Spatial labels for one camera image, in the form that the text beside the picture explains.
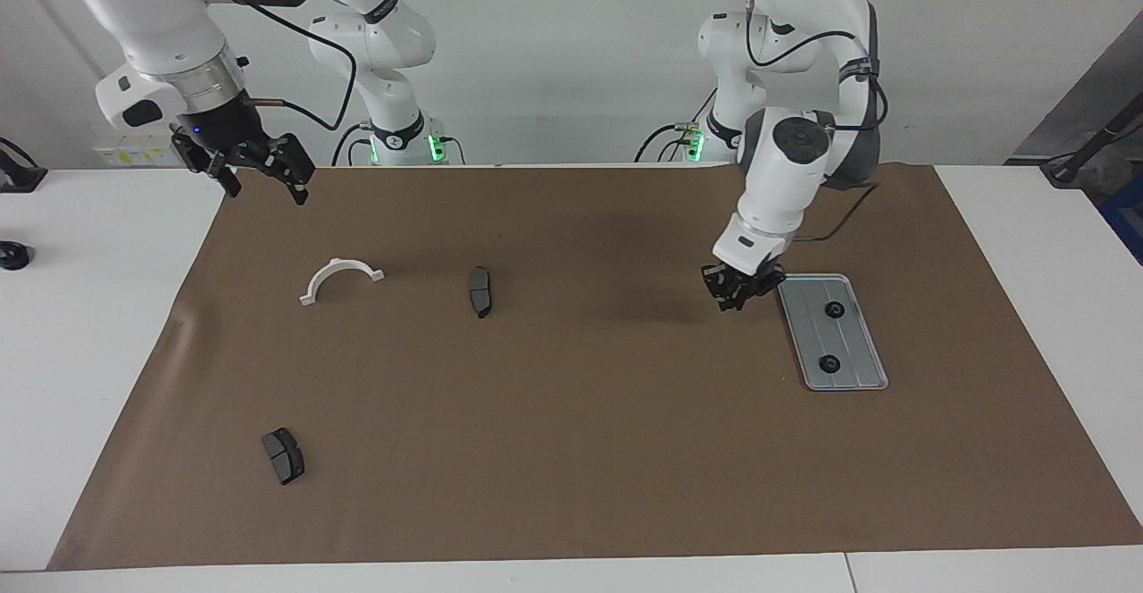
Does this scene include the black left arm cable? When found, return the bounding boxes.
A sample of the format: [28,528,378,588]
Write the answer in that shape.
[743,0,889,246]

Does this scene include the blue box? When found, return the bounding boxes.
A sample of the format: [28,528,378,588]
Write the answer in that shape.
[1098,173,1143,265]

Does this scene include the white wall socket box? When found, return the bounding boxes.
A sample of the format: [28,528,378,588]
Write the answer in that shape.
[92,121,184,169]

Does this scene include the long grey brake pad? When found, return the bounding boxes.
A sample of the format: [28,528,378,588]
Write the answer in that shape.
[468,265,494,320]

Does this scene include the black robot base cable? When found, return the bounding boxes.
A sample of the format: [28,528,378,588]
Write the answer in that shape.
[332,122,374,167]
[634,84,720,163]

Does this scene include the black clamp mount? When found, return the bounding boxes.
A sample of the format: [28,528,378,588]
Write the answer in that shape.
[0,136,48,194]

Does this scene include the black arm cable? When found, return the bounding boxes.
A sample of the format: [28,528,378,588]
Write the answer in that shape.
[743,0,889,246]
[241,0,360,132]

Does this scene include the white plastic half-ring clamp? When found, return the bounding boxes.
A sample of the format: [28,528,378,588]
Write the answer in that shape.
[299,256,386,307]

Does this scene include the silver metal tray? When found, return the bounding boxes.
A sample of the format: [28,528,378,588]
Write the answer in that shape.
[775,273,890,392]

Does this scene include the brown paper table mat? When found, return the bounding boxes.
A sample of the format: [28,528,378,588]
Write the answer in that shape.
[46,163,1143,572]

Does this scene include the short grey brake pad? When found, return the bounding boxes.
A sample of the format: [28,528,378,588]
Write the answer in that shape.
[261,427,306,487]

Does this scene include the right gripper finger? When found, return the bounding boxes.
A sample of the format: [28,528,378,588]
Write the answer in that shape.
[205,152,245,200]
[257,132,316,208]

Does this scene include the black stand pole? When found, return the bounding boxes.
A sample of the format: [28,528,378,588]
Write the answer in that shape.
[1040,88,1143,188]

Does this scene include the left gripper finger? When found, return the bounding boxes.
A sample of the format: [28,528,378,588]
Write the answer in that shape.
[743,263,788,308]
[702,264,742,313]

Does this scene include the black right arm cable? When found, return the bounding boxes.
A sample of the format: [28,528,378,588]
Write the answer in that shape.
[241,0,360,132]

